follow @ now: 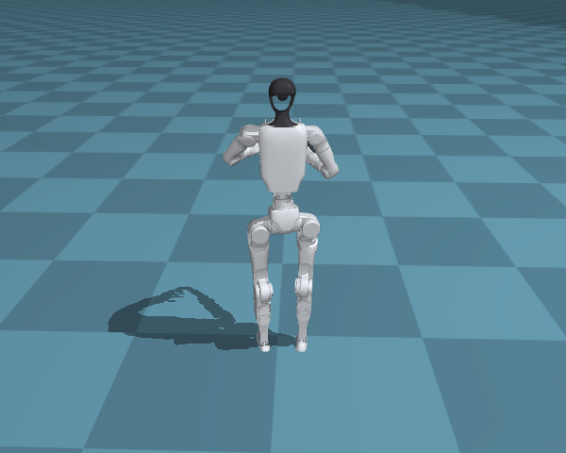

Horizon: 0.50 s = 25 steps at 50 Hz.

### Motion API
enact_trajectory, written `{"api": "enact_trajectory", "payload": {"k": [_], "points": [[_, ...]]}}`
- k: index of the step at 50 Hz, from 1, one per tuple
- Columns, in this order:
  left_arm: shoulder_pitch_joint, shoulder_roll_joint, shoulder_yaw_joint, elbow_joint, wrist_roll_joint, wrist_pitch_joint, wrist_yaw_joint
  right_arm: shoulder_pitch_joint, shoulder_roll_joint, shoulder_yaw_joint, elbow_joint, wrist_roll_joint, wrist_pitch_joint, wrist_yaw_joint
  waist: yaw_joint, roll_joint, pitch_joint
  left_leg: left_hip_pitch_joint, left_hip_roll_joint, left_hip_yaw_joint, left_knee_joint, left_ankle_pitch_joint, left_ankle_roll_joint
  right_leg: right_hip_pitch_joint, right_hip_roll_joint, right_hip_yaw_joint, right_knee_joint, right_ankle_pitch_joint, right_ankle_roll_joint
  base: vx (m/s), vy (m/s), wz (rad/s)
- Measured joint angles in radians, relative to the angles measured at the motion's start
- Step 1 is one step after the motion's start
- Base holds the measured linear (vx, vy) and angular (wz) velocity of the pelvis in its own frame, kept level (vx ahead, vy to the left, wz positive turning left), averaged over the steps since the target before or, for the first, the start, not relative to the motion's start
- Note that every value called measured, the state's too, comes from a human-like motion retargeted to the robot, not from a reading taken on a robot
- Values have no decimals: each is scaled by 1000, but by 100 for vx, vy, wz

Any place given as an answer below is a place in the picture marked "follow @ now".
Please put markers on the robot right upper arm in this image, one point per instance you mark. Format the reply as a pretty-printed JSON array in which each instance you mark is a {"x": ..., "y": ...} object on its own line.
[{"x": 317, "y": 138}]

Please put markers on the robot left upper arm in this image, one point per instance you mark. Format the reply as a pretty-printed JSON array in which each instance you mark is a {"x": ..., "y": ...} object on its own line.
[{"x": 247, "y": 137}]

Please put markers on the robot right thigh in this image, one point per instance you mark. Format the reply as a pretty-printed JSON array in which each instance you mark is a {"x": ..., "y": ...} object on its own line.
[{"x": 307, "y": 243}]

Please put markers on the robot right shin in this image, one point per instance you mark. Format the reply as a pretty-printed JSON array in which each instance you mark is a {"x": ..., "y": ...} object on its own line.
[{"x": 303, "y": 311}]

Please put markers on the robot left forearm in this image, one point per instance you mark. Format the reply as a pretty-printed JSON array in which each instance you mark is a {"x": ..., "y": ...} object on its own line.
[{"x": 249, "y": 151}]

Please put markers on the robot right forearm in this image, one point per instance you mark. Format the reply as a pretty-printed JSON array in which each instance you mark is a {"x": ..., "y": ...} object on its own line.
[{"x": 313, "y": 160}]

